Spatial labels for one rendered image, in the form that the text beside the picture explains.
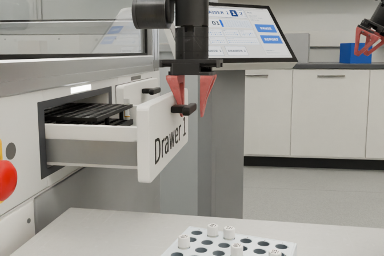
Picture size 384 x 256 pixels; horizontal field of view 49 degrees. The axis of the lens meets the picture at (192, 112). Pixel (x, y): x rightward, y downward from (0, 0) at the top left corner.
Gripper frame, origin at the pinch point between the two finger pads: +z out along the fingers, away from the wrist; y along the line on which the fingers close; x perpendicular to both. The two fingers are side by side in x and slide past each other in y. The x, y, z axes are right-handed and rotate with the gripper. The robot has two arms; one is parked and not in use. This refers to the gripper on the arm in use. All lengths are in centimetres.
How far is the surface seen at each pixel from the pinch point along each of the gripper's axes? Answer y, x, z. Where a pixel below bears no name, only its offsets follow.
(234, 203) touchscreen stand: -1, -100, 52
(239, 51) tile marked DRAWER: -2, -91, -12
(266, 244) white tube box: -13.0, 28.3, 10.5
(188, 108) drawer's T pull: -0.5, 6.5, -1.4
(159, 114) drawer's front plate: 2.9, 11.5, -1.0
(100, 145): 10.7, 15.8, 3.0
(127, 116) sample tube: 13.4, -4.6, 1.7
